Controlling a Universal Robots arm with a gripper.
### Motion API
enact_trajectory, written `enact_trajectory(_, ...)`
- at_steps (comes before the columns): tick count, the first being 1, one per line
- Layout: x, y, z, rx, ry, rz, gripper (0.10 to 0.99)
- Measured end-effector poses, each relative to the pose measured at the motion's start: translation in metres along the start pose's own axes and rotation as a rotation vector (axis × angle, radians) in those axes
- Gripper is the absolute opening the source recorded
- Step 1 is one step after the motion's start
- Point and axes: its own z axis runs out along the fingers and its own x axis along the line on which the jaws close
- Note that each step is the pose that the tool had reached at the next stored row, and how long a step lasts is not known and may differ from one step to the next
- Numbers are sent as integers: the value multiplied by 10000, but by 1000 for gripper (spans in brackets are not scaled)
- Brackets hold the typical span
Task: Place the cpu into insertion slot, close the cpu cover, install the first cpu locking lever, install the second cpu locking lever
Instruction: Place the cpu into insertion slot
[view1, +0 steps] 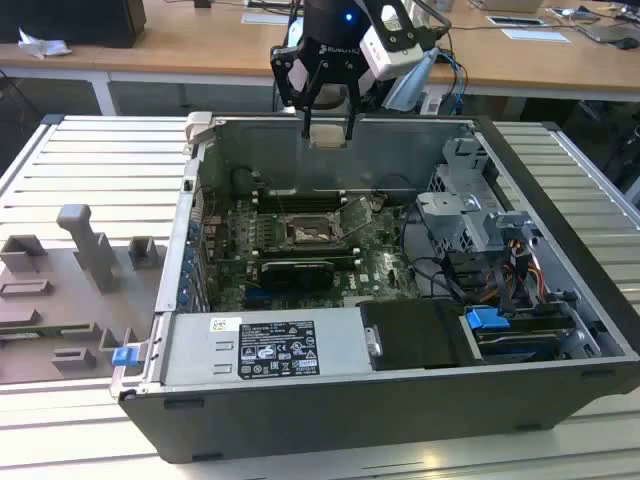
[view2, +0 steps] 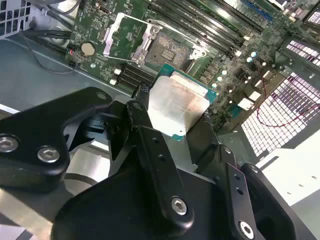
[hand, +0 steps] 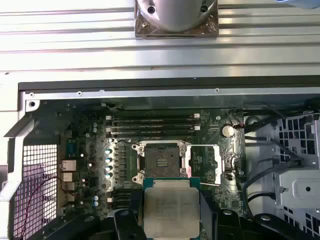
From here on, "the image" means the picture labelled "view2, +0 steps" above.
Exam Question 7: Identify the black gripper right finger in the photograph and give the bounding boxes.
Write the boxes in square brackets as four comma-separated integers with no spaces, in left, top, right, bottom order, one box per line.
[186,112,313,240]

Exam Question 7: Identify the thin wire locking lever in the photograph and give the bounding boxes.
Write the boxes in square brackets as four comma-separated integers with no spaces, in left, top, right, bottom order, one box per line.
[116,11,154,25]

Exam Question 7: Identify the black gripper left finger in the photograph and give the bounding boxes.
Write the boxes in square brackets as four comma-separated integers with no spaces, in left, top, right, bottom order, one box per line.
[0,83,196,238]

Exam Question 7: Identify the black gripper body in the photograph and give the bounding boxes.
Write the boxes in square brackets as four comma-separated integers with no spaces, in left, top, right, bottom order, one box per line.
[53,167,233,240]

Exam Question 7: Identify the silver topped CPU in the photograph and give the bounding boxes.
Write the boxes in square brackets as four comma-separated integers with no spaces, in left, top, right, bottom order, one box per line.
[146,63,219,144]

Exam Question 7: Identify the metal socket cover frame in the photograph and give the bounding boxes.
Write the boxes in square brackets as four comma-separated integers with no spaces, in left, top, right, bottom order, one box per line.
[102,12,162,66]

